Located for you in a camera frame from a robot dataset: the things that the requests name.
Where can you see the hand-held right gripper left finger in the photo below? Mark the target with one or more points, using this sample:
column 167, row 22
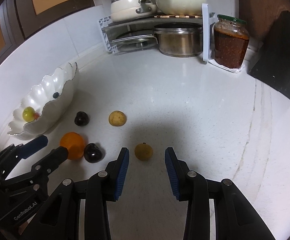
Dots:
column 121, row 172

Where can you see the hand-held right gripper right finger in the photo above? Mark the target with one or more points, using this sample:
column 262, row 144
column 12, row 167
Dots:
column 171, row 172

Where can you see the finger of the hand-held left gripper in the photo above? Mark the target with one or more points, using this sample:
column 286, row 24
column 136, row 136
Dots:
column 34, row 145
column 52, row 161

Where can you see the orange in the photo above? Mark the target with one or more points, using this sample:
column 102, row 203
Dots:
column 72, row 142

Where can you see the red grape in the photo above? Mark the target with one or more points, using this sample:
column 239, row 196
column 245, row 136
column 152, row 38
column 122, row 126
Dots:
column 36, row 115

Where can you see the brown longan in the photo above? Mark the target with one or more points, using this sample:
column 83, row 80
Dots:
column 117, row 118
column 143, row 151

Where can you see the green apple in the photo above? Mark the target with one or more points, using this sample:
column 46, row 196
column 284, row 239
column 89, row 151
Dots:
column 28, row 114

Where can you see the blueberry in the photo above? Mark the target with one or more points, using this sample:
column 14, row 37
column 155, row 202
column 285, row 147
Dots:
column 55, row 95

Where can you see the white scalloped bowl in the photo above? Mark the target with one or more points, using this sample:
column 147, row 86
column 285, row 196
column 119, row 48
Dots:
column 44, row 90

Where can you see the dark plum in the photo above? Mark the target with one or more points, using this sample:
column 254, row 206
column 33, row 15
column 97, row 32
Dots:
column 93, row 153
column 82, row 119

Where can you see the white paper towel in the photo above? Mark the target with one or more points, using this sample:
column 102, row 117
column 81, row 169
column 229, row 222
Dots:
column 225, row 67

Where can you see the stainless steel pot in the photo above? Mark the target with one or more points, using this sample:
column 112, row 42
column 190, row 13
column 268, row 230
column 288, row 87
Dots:
column 180, row 42

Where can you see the glass pot lid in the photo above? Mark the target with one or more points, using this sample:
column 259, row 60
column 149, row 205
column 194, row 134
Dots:
column 135, row 38

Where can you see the glass jar of chili sauce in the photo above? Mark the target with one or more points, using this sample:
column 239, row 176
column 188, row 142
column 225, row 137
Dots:
column 231, row 45

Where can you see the white kitchen shelf rack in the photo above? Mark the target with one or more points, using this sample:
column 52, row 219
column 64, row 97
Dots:
column 206, row 35

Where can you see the wooden trivet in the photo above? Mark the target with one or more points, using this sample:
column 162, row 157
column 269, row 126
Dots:
column 177, row 16

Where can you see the cream saucepan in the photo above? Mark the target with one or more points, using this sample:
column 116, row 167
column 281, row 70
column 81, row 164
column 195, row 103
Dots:
column 125, row 12

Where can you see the black knife block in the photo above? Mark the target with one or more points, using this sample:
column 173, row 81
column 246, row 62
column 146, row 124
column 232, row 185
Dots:
column 280, row 55

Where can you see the dark wooden cutting board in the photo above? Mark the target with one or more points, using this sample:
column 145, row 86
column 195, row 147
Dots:
column 260, row 0

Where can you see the brown window frame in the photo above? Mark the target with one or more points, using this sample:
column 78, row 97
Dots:
column 19, row 12

